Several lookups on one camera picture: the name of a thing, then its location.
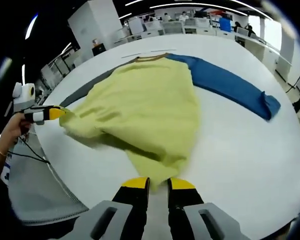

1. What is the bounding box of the small black cabinet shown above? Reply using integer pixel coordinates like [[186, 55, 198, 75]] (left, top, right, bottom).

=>
[[91, 43, 107, 57]]

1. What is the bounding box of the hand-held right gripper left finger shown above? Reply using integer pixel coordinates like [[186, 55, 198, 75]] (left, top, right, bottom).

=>
[[72, 176, 151, 240]]

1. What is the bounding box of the person's left hand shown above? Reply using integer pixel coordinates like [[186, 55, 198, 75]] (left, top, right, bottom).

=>
[[1, 111, 33, 149]]

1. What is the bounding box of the white long desk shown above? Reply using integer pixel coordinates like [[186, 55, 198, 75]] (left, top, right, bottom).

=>
[[234, 32, 294, 74]]

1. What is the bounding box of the long ceiling light strip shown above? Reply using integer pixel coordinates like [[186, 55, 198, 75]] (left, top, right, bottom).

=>
[[149, 0, 248, 17]]

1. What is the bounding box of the white square pillar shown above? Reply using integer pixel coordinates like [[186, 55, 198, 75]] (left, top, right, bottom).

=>
[[67, 0, 123, 60]]

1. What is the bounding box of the person's torso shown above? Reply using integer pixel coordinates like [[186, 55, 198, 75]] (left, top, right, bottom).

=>
[[0, 153, 16, 188]]

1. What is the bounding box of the yellow and blue garment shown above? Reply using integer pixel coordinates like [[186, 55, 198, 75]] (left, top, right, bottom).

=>
[[58, 52, 282, 194]]

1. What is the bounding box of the white desk chair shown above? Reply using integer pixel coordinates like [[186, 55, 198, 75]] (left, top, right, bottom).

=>
[[162, 21, 185, 35]]

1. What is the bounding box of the black cable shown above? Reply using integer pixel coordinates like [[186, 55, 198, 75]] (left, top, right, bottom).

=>
[[8, 134, 51, 165]]

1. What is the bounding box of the grey mesh chair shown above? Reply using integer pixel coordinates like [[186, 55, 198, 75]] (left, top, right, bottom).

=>
[[8, 129, 91, 224]]

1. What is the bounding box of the white cabinet unit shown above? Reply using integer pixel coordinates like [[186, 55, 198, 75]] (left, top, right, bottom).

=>
[[128, 17, 144, 35]]

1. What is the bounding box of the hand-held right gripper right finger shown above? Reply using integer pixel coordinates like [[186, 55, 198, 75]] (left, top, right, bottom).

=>
[[166, 176, 252, 240]]

